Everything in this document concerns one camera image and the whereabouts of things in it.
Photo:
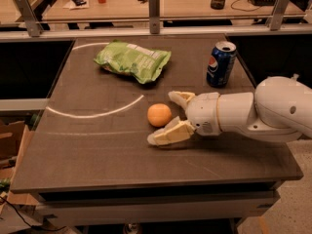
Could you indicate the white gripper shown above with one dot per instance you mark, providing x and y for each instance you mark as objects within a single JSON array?
[{"x": 205, "y": 111}]

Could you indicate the right metal divider bracket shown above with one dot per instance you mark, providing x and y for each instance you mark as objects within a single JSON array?
[{"x": 274, "y": 22}]

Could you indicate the orange fruit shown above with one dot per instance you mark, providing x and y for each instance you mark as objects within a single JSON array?
[{"x": 159, "y": 115}]

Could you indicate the metal divider bracket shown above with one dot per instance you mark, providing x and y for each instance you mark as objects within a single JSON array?
[
  {"x": 274, "y": 22},
  {"x": 32, "y": 25},
  {"x": 154, "y": 16}
]

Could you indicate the black mesh pen cup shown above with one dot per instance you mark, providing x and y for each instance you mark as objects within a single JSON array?
[{"x": 217, "y": 4}]

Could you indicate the left metal divider bracket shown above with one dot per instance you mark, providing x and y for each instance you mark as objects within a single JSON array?
[{"x": 32, "y": 25}]

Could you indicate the blue Pepsi can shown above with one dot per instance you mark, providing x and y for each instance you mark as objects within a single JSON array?
[{"x": 221, "y": 63}]

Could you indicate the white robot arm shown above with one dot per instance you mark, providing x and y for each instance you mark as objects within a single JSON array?
[{"x": 279, "y": 110}]

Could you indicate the middle metal divider bracket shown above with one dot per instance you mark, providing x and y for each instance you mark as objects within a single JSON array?
[{"x": 154, "y": 16}]

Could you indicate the green rice chip bag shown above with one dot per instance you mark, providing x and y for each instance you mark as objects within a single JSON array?
[{"x": 132, "y": 60}]

